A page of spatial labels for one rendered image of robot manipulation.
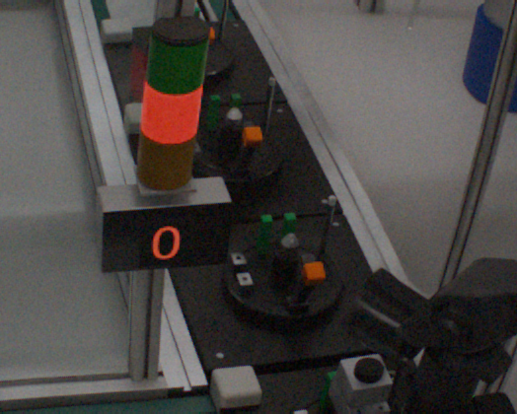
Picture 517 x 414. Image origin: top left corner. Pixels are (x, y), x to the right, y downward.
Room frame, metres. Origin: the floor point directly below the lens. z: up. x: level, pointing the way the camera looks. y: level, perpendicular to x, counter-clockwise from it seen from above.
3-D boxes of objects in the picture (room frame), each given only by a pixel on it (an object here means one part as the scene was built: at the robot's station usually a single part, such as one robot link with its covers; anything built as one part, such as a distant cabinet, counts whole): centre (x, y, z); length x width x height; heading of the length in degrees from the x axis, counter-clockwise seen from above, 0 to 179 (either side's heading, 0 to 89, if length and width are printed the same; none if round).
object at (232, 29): (1.49, 0.14, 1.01); 0.24 x 0.24 x 0.13; 21
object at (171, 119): (0.84, 0.09, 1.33); 0.05 x 0.05 x 0.05
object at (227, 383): (0.85, -0.01, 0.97); 0.05 x 0.05 x 0.04; 21
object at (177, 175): (0.84, 0.09, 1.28); 0.05 x 0.05 x 0.05
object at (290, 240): (1.04, -0.04, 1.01); 0.24 x 0.24 x 0.13; 21
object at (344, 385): (0.81, -0.13, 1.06); 0.08 x 0.04 x 0.07; 22
